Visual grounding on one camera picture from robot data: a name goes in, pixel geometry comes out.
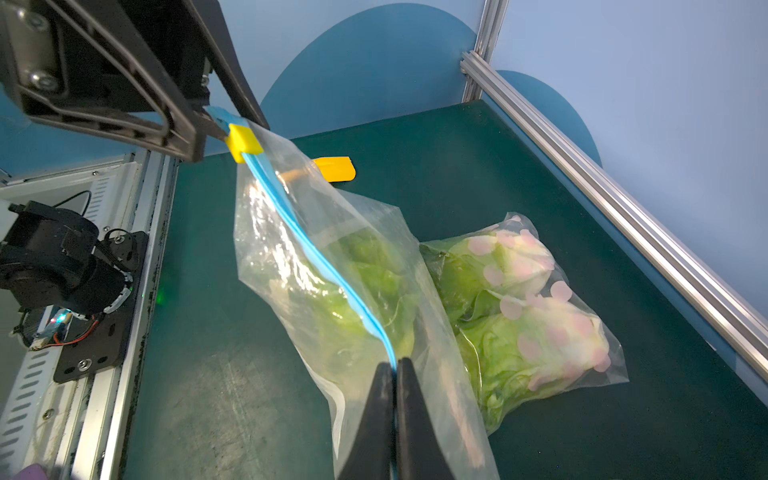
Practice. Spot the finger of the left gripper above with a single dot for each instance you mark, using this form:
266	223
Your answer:
219	49
126	70

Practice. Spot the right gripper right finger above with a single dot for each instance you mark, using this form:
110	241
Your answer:
418	454

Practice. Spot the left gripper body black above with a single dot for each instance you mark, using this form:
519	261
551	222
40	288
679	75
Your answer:
22	30

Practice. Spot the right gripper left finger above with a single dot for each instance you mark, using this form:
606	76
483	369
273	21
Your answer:
372	454

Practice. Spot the green chinese cabbage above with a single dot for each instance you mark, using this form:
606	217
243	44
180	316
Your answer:
364	315

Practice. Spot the clear zip-top bag blue seal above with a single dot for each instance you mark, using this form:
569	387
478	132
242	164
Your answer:
283	207

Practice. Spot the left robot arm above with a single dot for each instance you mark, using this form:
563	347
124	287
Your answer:
54	256

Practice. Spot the pink-dotted bag of cabbages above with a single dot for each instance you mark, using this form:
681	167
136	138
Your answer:
522	332

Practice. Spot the yellow toy spatula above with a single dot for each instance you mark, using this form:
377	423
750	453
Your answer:
336	169

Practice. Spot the left circuit board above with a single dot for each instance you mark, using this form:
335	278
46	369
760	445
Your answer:
54	325

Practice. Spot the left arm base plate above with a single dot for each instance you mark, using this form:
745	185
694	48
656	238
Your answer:
104	341

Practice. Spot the aluminium back frame rail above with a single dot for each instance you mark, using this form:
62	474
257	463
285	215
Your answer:
741	326

